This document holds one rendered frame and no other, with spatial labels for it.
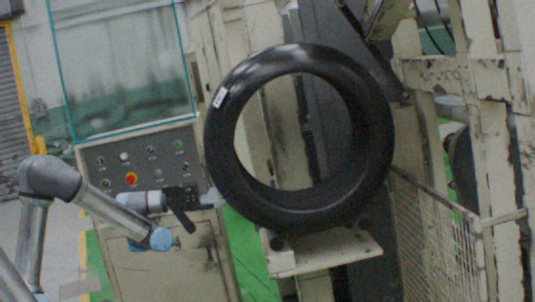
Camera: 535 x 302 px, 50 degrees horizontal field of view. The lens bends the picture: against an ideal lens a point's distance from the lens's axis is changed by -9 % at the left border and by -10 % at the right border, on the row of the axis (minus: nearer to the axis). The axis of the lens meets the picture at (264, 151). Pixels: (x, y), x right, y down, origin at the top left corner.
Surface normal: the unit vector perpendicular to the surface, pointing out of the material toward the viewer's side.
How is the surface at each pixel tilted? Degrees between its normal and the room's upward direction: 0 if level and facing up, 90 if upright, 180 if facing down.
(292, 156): 90
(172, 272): 90
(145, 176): 90
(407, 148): 90
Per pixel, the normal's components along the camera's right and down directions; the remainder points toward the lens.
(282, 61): 0.01, -0.04
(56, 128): 0.29, 0.09
